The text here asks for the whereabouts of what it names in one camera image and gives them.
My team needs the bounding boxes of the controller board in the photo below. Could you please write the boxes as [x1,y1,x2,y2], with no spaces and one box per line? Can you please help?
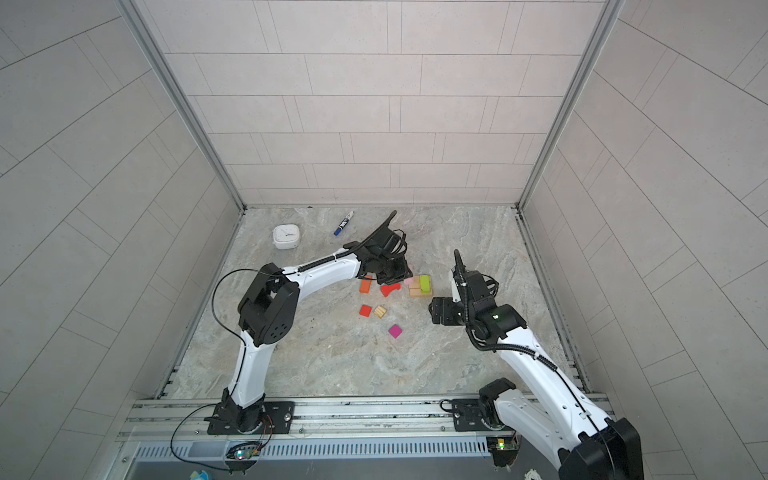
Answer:
[225,441,264,461]
[486,435,521,468]

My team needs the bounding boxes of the right controller board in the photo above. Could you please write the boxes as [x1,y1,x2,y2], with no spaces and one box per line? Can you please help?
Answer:
[486,435,521,468]

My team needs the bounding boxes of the lime green block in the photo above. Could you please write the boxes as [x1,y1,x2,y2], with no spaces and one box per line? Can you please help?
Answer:
[419,275,432,294]

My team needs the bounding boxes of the left controller board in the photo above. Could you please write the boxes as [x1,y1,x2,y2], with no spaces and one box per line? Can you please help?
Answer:
[225,441,264,461]

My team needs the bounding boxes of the natural wood block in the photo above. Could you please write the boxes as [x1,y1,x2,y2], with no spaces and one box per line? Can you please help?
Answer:
[408,284,433,298]

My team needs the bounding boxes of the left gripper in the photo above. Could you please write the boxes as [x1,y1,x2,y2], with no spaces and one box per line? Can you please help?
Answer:
[374,253,417,286]

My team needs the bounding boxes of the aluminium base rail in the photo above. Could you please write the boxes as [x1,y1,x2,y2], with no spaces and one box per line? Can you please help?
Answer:
[119,392,622,442]

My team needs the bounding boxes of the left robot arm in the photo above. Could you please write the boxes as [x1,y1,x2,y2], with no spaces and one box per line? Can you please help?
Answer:
[205,220,413,435]

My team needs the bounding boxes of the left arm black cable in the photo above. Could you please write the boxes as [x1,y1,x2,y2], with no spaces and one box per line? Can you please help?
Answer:
[169,209,409,475]

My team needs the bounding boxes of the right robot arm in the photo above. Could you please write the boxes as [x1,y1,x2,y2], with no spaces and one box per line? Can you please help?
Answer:
[428,265,644,479]

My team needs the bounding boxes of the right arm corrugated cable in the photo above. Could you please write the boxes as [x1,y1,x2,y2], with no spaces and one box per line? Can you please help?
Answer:
[451,249,619,480]

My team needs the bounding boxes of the blue whiteboard marker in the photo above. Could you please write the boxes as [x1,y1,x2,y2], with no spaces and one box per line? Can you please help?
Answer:
[334,211,354,236]

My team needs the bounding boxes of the magenta cube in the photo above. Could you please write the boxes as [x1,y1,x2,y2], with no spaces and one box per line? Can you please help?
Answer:
[388,324,403,338]

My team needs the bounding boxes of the red arch block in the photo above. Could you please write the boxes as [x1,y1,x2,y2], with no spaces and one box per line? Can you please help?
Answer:
[380,283,401,298]

